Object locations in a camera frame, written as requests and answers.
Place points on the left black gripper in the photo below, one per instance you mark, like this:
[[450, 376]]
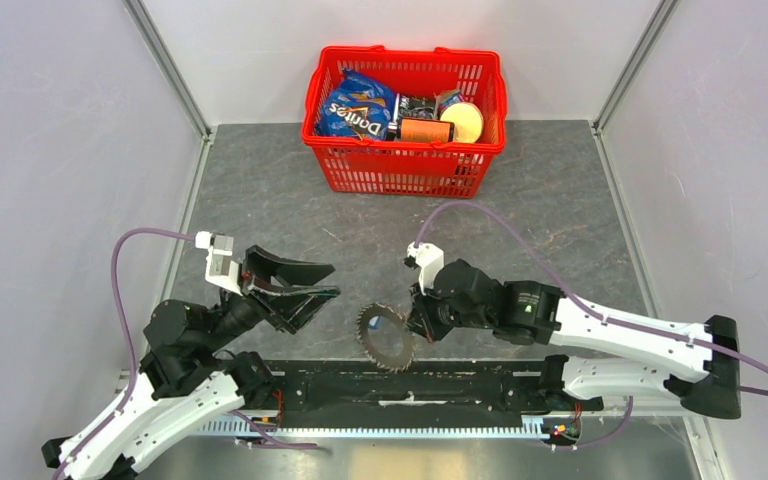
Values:
[[296, 306]]

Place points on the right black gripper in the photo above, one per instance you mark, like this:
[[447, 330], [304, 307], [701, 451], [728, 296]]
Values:
[[421, 320]]

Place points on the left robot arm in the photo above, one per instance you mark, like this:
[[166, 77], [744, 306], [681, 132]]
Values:
[[180, 382]]

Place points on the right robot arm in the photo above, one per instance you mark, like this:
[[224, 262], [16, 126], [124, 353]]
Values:
[[648, 356]]

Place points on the red plastic shopping basket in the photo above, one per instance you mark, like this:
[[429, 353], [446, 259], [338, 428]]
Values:
[[453, 170]]

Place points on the orange can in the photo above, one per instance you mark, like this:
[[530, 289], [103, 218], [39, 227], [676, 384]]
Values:
[[420, 130]]

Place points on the blue Doritos chip bag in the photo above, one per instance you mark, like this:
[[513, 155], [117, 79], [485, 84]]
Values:
[[360, 107]]

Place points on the round yellow lid container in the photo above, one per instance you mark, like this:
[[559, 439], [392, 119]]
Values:
[[467, 120]]

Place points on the dark printed snack packet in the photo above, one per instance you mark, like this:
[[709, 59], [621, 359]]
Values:
[[407, 106]]

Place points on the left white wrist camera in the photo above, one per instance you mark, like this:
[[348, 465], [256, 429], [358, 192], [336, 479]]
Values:
[[221, 270]]

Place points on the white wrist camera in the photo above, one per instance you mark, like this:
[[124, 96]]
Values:
[[428, 260], [221, 270]]

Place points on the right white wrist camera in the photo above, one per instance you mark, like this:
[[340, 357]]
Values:
[[428, 260]]

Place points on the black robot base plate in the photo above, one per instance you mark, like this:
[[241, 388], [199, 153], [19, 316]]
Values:
[[431, 393]]

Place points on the slotted metal cable duct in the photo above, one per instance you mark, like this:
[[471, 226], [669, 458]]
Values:
[[540, 428]]

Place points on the left aluminium frame post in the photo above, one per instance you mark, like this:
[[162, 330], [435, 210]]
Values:
[[162, 56]]

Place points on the aluminium frame post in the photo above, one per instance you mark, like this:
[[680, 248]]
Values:
[[651, 33], [162, 56]]

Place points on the right aluminium frame post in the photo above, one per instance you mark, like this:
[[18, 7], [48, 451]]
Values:
[[651, 33]]

